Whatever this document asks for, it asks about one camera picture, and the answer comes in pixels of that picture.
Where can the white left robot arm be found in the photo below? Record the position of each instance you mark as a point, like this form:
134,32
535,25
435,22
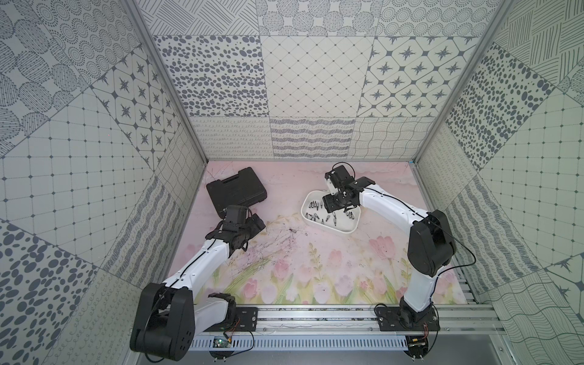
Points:
168,317

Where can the aluminium mounting rail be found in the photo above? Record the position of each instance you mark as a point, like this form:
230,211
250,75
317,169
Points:
363,320

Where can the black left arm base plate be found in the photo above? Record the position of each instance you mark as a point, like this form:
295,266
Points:
245,320

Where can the white slotted cable duct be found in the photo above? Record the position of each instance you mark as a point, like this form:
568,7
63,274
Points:
301,343

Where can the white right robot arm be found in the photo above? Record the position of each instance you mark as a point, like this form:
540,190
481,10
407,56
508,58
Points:
431,245

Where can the white plastic storage box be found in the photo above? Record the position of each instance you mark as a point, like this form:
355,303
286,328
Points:
345,225

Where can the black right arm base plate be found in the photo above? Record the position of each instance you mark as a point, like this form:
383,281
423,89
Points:
404,319

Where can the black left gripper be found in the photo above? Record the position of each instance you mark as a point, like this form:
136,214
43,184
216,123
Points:
249,228

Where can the black plastic tool case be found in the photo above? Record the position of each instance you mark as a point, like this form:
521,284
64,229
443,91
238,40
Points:
243,188

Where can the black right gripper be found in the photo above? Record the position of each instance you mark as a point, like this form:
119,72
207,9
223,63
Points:
328,204

